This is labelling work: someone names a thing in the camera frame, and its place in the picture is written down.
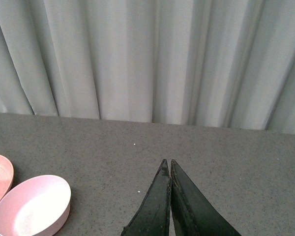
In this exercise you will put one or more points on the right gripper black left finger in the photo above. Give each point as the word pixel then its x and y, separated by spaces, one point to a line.
pixel 153 215

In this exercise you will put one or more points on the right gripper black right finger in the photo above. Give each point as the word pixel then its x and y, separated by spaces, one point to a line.
pixel 193 215

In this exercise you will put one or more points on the light pink bowl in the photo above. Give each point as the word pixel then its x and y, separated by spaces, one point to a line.
pixel 38 206

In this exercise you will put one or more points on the white pleated curtain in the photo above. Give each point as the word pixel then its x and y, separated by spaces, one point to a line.
pixel 219 63

